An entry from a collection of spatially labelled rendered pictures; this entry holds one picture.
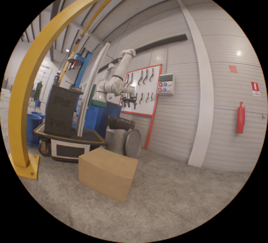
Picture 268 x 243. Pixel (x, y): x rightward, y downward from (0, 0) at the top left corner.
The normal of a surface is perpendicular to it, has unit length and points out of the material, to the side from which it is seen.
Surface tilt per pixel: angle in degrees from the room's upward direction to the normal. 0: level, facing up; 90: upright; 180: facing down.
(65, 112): 90
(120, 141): 93
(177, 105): 90
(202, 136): 90
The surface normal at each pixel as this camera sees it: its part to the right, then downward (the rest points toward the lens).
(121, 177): -0.18, -0.14
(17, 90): 0.72, 0.08
